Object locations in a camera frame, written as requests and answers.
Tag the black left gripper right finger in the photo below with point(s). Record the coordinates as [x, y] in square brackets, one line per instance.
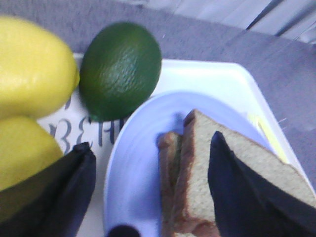
[248, 205]

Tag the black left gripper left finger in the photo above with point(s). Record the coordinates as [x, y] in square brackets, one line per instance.
[53, 202]

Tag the bread slice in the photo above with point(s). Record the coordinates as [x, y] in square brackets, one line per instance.
[193, 208]
[169, 154]

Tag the light blue round plate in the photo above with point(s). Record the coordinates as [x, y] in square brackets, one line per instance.
[132, 184]

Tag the white rectangular tray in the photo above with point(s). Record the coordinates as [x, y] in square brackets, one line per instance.
[229, 83]

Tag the front yellow lemon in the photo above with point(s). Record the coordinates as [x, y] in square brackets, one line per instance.
[25, 149]

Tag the yellow lemon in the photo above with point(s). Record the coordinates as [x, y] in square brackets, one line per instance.
[38, 72]
[25, 149]

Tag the rear yellow lemon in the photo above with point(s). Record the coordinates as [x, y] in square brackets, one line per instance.
[38, 72]

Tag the green lime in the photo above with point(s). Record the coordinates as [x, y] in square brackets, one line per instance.
[119, 71]

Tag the grey curtain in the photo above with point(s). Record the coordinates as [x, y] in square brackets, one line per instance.
[291, 19]

